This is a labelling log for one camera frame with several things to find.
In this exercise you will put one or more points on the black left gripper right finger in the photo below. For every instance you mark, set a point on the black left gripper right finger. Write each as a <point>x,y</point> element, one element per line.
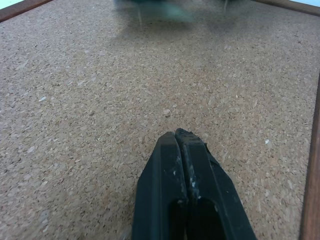
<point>215,192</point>

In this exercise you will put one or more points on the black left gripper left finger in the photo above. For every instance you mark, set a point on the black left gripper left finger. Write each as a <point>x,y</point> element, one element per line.
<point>160,190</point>

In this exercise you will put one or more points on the green sticky note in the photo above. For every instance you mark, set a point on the green sticky note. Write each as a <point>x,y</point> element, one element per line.
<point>172,7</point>

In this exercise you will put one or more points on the cork board with wooden frame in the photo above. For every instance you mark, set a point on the cork board with wooden frame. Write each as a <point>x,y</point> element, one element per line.
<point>100,112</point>

